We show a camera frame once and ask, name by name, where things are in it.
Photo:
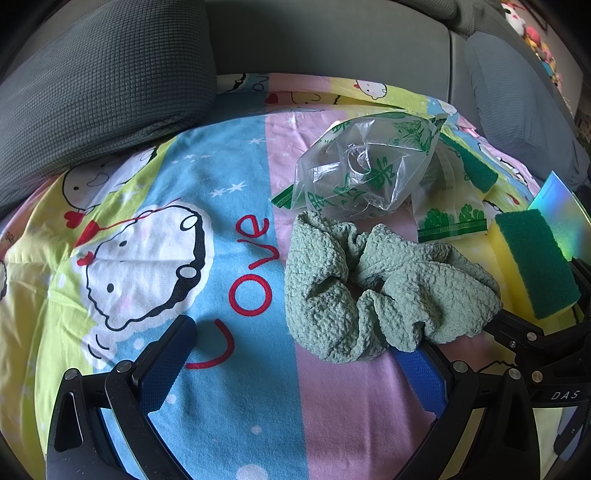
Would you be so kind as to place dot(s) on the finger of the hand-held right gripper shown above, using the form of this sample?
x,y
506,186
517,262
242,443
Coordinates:
x,y
584,286
519,332

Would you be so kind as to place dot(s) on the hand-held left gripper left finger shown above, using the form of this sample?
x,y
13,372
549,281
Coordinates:
x,y
166,369

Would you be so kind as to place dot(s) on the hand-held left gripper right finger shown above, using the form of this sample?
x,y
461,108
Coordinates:
x,y
422,376

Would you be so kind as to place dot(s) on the large yellow green sponge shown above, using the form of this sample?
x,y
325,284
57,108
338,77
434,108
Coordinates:
x,y
531,258

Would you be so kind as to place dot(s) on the green textured cloth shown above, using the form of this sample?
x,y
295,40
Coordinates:
x,y
323,286

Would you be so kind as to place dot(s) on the clear plastic bag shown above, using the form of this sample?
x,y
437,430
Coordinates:
x,y
364,170

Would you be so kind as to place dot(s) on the iridescent shiny sheet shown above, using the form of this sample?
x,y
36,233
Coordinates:
x,y
563,217

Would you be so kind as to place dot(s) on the cartoon printed blanket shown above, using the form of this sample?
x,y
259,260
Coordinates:
x,y
323,415

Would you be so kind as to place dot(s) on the flat green print plastic bag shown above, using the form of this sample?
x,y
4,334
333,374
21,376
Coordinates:
x,y
450,210

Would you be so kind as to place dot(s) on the small yellow green sponge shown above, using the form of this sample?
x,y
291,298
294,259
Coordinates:
x,y
480,173

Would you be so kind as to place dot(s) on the light grey sofa cushion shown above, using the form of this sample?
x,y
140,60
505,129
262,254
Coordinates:
x,y
508,92

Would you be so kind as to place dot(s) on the colourful plush toys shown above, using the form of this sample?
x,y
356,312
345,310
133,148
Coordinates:
x,y
533,37

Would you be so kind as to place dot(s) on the dark grey sofa cushion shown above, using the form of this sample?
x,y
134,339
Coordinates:
x,y
92,92

